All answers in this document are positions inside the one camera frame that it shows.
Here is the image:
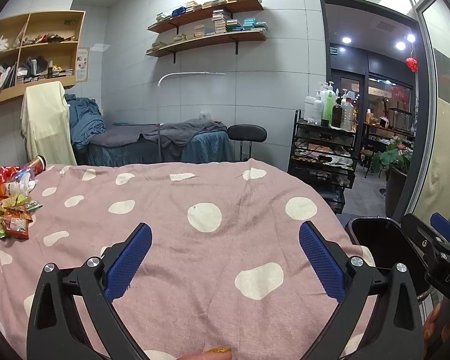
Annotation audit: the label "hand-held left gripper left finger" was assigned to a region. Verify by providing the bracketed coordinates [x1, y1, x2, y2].
[25, 222, 152, 360]

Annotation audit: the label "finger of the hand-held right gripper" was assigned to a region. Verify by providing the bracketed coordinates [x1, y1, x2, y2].
[430, 212, 450, 249]
[402, 213, 449, 271]

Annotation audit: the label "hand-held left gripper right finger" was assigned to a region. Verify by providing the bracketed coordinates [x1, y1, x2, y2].
[299, 220, 424, 360]

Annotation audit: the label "black trash bin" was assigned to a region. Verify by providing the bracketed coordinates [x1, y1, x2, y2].
[344, 215, 432, 302]

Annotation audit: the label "person's right hand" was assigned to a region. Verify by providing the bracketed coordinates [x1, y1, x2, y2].
[422, 303, 443, 360]

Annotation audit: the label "person's left hand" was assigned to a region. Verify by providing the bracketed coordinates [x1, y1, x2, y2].
[178, 347, 234, 360]

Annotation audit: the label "potted plant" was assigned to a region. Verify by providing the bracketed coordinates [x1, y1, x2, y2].
[371, 137, 413, 218]

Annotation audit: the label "pink polka dot blanket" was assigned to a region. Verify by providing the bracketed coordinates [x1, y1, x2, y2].
[0, 158, 377, 360]

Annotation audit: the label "black trolley cart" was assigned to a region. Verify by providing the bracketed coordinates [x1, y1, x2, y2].
[288, 109, 357, 214]

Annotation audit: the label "massage bed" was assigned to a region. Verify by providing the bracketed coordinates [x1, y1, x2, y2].
[73, 119, 233, 166]

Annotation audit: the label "pile of snack packets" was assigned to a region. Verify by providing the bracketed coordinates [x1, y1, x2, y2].
[0, 165, 44, 241]

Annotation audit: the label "red snack can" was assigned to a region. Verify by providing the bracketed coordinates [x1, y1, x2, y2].
[24, 155, 46, 175]

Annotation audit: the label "clear plastic bottle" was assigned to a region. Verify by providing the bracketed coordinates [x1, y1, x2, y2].
[340, 89, 356, 131]

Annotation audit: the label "grey blanket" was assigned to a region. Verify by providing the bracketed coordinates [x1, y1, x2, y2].
[140, 119, 229, 149]

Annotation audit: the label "dark brown bottle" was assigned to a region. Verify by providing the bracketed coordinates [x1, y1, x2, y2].
[331, 89, 344, 128]

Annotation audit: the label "blue bedding pile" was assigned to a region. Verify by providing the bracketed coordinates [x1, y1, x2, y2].
[64, 95, 106, 147]

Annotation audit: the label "black chair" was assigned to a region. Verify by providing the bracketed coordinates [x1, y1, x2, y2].
[227, 124, 268, 162]

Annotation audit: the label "white pump bottle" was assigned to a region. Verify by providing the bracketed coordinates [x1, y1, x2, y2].
[304, 89, 325, 125]

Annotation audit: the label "green pump bottle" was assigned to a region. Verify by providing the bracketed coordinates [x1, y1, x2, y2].
[322, 81, 337, 121]

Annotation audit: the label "glass double door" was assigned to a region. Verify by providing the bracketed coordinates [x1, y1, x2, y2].
[337, 71, 368, 151]

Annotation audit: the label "cream towel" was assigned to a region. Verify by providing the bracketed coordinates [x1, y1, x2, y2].
[20, 81, 77, 166]

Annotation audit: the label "row of flat boxes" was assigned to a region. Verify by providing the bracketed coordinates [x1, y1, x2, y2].
[17, 68, 74, 83]

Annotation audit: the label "dark folded cloth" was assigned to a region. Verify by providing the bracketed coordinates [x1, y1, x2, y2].
[24, 56, 51, 77]

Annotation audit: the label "wooden cubby shelf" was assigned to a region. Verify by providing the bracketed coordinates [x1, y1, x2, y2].
[0, 10, 86, 110]

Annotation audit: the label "dark grey door frame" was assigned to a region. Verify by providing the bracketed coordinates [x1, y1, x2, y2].
[319, 0, 434, 218]

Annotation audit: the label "wall poster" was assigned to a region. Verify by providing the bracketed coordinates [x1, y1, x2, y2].
[76, 47, 90, 82]

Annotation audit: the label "wooden wall shelf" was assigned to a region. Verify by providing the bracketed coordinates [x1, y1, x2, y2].
[147, 0, 265, 34]
[145, 28, 268, 64]

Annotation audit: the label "wall shelves with books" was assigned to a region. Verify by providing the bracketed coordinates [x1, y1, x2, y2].
[148, 9, 269, 51]

